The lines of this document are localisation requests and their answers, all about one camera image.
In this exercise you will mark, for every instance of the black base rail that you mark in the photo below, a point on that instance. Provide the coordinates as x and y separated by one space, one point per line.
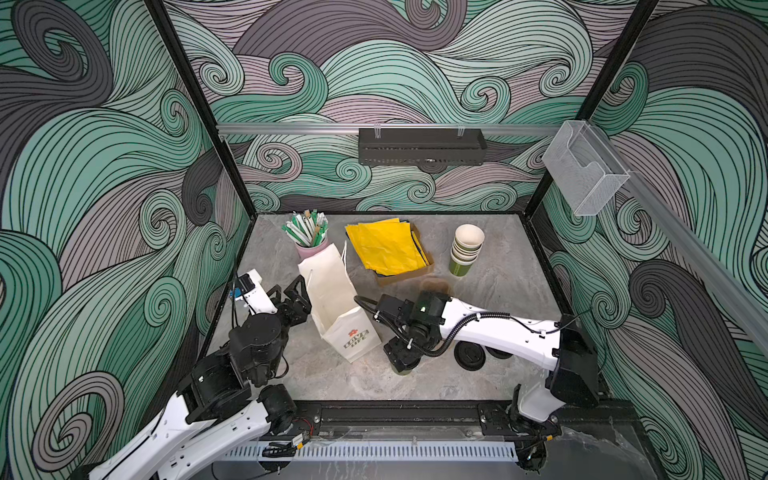
489 417

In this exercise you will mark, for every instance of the yellow napkin stack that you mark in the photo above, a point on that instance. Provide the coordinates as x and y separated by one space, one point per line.
389 247

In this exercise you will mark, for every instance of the brown cardboard napkin tray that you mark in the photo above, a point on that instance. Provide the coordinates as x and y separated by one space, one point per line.
429 267

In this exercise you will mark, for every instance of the black wall-mounted tray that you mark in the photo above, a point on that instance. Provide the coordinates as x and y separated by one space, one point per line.
432 148

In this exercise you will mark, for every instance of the black coffee lid stack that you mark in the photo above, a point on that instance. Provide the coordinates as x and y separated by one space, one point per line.
498 353

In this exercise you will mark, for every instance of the brown pulp cup carrier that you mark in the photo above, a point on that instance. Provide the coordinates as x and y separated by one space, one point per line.
436 284

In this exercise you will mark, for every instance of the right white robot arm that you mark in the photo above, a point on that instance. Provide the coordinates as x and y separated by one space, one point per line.
564 355

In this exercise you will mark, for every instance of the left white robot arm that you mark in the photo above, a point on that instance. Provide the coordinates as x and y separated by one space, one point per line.
229 398

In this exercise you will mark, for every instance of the clear acrylic wall holder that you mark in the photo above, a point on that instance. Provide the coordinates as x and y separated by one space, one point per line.
585 166

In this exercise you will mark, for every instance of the pink cup of stirrers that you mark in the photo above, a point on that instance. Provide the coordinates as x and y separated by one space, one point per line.
308 230

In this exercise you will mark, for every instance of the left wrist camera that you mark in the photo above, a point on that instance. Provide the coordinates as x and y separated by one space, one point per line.
249 289

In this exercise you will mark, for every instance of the white slotted cable duct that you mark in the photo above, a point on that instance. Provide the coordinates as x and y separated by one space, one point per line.
388 450

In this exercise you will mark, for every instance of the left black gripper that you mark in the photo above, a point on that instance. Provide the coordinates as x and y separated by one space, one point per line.
300 314

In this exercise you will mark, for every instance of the white paper takeout bag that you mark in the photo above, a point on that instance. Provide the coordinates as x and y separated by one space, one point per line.
339 320

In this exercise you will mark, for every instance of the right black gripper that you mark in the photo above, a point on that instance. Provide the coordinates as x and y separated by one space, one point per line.
395 354

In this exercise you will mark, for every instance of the green paper coffee cup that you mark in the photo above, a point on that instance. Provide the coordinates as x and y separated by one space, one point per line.
403 372

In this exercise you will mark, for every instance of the stack of green paper cups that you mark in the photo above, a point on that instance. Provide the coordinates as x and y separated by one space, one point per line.
466 246

